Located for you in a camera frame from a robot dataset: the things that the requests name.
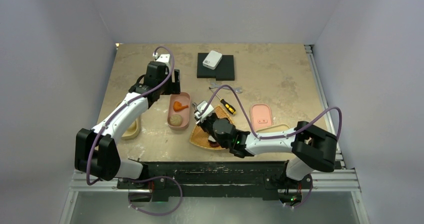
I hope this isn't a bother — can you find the beige steamed bun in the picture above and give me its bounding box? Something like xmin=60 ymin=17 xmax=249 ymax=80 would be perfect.
xmin=168 ymin=114 xmax=183 ymax=127

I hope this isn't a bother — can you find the silver wrench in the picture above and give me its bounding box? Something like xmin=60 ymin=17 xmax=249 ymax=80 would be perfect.
xmin=209 ymin=82 xmax=243 ymax=94

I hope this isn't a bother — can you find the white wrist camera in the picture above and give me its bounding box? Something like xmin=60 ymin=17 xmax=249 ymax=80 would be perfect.
xmin=152 ymin=52 xmax=171 ymax=70
xmin=192 ymin=100 xmax=215 ymax=122

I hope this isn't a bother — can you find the beige lunch box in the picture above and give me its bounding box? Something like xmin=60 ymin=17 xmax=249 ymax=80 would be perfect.
xmin=121 ymin=116 xmax=141 ymax=140

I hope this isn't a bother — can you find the yellow black screwdriver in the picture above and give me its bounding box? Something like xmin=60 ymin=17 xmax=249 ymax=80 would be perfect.
xmin=215 ymin=94 xmax=237 ymax=116

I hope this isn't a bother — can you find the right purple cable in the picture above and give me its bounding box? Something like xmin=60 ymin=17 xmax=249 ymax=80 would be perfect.
xmin=200 ymin=84 xmax=343 ymax=210

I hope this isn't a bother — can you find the beige lunch box lid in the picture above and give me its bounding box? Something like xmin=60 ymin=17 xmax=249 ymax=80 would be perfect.
xmin=256 ymin=124 xmax=291 ymax=133

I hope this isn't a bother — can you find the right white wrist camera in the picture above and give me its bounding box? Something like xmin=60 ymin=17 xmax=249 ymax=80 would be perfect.
xmin=192 ymin=100 xmax=215 ymax=122

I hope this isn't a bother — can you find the orange fried chicken piece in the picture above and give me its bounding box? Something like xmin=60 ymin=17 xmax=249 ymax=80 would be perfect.
xmin=172 ymin=101 xmax=189 ymax=112

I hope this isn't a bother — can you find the pink lunch box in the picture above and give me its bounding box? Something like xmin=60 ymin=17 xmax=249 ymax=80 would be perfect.
xmin=167 ymin=92 xmax=191 ymax=131

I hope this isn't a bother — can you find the black table front frame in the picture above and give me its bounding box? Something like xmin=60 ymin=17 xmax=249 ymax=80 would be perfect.
xmin=117 ymin=161 xmax=312 ymax=203

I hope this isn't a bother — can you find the aluminium rail right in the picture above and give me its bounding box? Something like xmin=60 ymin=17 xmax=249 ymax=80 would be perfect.
xmin=304 ymin=45 xmax=346 ymax=169

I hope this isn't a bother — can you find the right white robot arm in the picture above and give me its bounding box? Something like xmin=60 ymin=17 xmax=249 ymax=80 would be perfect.
xmin=194 ymin=110 xmax=338 ymax=188

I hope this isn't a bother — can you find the dark red round food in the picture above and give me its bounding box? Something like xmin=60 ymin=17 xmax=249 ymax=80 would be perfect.
xmin=209 ymin=142 xmax=221 ymax=148

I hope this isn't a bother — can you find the woven bamboo basket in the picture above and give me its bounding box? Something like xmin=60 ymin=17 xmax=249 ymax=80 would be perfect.
xmin=189 ymin=105 xmax=234 ymax=151

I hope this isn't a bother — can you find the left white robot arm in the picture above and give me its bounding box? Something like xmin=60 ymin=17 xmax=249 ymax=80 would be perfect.
xmin=74 ymin=61 xmax=181 ymax=189

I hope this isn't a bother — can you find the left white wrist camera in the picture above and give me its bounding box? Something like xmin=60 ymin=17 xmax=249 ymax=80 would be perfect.
xmin=152 ymin=52 xmax=171 ymax=70

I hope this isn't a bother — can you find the white small box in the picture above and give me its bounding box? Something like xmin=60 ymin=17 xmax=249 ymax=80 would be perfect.
xmin=202 ymin=50 xmax=223 ymax=70

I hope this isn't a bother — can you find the black foam block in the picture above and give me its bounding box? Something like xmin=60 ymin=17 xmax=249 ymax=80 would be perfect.
xmin=196 ymin=52 xmax=236 ymax=81

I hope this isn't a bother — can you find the pink lunch box lid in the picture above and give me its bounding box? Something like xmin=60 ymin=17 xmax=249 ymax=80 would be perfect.
xmin=250 ymin=103 xmax=273 ymax=131

